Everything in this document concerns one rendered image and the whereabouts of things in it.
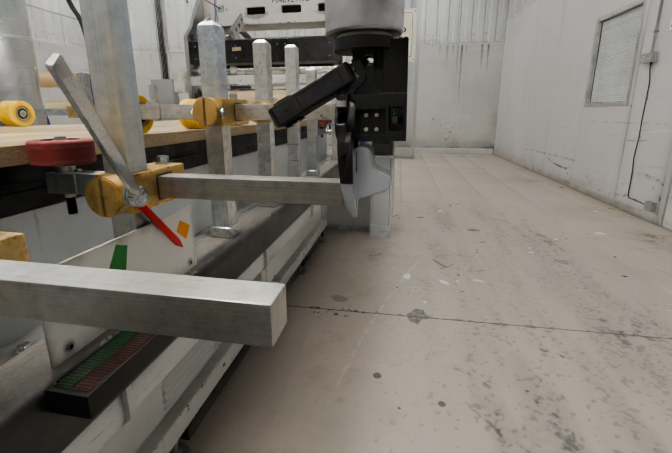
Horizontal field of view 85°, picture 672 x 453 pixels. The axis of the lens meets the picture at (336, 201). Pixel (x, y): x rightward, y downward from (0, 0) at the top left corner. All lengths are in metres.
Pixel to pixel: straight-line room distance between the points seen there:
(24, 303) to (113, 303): 0.07
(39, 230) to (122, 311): 0.46
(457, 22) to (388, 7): 8.93
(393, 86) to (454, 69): 8.77
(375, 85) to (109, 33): 0.31
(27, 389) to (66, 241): 0.35
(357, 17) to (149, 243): 0.38
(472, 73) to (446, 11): 1.46
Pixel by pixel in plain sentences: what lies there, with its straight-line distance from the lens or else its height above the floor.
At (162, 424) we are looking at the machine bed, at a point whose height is 0.17.
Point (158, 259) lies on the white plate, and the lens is 0.57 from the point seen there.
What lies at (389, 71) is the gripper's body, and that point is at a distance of 0.44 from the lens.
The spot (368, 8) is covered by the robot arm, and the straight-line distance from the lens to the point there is 0.43.
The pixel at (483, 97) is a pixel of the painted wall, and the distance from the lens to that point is 9.28.
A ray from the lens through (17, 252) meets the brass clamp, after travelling 0.43.
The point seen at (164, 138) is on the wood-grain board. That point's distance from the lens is 0.92.
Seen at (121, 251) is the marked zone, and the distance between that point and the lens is 0.51.
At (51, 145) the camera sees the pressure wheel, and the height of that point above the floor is 0.90.
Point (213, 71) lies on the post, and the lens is 0.74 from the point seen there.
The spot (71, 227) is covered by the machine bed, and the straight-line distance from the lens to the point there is 0.77.
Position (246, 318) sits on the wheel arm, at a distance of 0.24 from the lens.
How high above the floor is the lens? 0.95
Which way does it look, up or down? 14 degrees down
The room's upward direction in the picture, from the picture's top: straight up
